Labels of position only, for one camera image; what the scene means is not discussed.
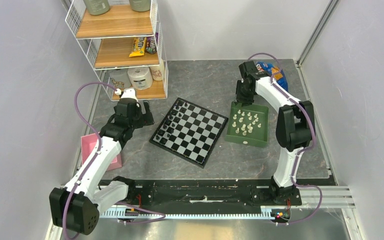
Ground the aluminium frame rail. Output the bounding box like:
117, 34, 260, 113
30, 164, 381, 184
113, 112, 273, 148
296, 0, 340, 68

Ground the white toilet paper roll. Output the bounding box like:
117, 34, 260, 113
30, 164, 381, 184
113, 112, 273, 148
127, 66, 153, 90

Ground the blue chips bag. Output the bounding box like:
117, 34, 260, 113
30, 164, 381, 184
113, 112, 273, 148
256, 61, 289, 92

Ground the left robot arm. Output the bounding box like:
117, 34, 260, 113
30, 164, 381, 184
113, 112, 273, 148
49, 87, 154, 235

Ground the black white chessboard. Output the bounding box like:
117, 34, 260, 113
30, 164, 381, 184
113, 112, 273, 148
149, 97, 229, 168

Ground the green bottle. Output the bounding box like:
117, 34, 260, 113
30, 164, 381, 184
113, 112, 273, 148
83, 0, 111, 16
129, 0, 152, 13

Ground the white wire wooden shelf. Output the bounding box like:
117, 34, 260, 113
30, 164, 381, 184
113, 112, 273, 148
65, 0, 167, 84

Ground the brown candy bag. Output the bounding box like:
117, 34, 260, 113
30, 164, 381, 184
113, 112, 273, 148
145, 32, 159, 55

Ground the green plastic tray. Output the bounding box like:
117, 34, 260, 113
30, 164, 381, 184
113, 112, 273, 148
224, 101, 269, 148

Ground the pink plastic box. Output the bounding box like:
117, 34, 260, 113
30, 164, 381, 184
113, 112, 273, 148
80, 133, 123, 172

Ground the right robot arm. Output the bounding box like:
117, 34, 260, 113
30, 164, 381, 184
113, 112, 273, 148
235, 61, 316, 205

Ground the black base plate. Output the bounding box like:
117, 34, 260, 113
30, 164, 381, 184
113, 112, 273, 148
123, 179, 302, 215

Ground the white cup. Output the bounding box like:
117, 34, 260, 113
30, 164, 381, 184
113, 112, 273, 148
149, 61, 165, 81

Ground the yellow candy bag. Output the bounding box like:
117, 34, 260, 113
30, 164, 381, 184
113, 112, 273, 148
129, 37, 147, 58

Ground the white patterned mug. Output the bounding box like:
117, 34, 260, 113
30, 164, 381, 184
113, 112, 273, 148
109, 68, 132, 89

